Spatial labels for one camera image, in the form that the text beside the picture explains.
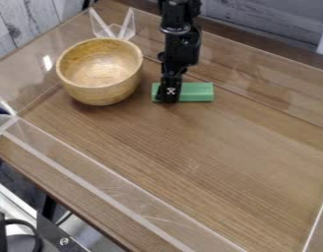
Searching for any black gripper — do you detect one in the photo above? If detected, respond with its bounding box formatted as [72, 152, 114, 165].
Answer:
[156, 0, 202, 103]

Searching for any green rectangular block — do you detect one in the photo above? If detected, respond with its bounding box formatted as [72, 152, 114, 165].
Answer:
[150, 82, 215, 102]

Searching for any light wooden bowl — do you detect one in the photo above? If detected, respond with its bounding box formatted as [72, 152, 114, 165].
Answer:
[56, 38, 143, 106]

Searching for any black table leg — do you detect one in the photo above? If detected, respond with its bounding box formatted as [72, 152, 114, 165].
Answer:
[41, 196, 57, 221]

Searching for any clear acrylic corner bracket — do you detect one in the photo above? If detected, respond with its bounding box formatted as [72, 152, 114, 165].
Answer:
[88, 8, 135, 40]

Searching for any clear acrylic tray wall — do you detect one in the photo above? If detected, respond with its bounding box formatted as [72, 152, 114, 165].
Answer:
[0, 0, 323, 252]

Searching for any black metal bracket with screw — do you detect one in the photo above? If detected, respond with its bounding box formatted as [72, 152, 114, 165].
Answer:
[37, 219, 91, 252]

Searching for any black cable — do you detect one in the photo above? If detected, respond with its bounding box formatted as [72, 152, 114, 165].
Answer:
[3, 219, 43, 252]

